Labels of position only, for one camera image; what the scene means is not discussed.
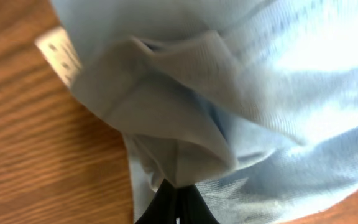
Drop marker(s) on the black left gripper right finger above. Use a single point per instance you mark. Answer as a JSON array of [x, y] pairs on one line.
[[192, 209]]

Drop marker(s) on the light blue printed t-shirt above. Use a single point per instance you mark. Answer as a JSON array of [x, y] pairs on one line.
[[253, 102]]

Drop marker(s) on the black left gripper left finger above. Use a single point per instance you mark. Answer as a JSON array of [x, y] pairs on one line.
[[162, 209]]

